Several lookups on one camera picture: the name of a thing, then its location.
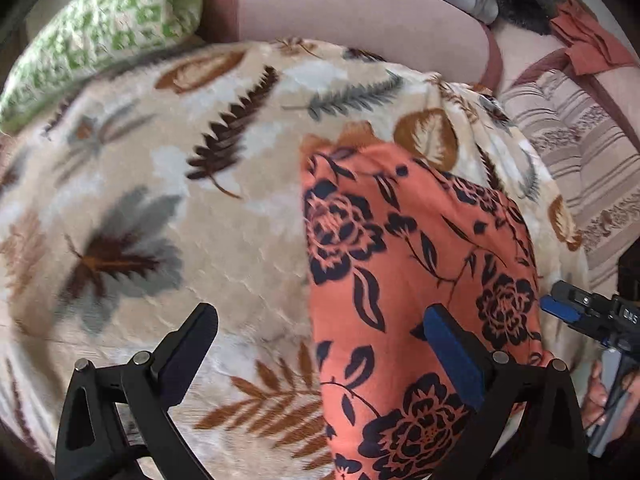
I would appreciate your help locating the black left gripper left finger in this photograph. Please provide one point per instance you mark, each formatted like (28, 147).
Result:
(116, 415)

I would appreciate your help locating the pink bolster cushion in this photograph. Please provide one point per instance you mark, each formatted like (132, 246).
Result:
(420, 34)

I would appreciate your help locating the orange floral garment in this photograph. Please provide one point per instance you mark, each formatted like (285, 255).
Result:
(387, 237)

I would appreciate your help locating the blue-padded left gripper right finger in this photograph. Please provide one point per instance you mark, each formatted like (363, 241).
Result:
(527, 423)

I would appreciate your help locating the green checkered pillow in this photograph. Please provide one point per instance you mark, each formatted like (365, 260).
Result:
(84, 38)

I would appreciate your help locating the orange-red crumpled cloth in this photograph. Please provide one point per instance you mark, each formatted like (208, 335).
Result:
(590, 48)

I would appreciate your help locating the striped floral pillow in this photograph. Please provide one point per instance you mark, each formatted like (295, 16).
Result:
(592, 160)

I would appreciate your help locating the person's right hand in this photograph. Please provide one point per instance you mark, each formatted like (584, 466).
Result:
(594, 402)

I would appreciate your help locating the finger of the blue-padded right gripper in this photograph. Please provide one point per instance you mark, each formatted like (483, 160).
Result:
(567, 310)

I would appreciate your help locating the pink bolster at right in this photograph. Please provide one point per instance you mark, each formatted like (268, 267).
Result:
(527, 55)

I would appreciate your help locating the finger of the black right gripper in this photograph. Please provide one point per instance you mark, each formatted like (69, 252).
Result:
(571, 296)

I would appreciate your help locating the leaf-pattern beige blanket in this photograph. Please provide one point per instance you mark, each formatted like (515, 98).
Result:
(175, 182)

